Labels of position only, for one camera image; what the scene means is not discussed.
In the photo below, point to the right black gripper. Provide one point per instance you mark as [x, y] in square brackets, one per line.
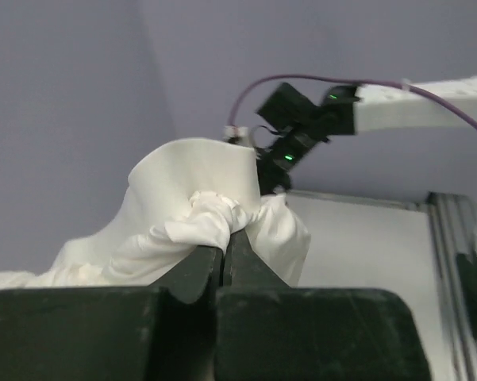
[277, 159]

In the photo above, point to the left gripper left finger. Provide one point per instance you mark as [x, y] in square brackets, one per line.
[158, 332]

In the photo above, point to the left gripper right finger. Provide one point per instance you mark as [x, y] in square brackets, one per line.
[267, 330]

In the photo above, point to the white skirt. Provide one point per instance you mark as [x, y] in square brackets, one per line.
[186, 193]

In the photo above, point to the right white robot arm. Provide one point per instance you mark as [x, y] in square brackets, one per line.
[349, 108]

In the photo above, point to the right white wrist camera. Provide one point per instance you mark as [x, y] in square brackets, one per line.
[240, 135]

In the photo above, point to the aluminium frame rail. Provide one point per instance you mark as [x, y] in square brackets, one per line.
[407, 248]

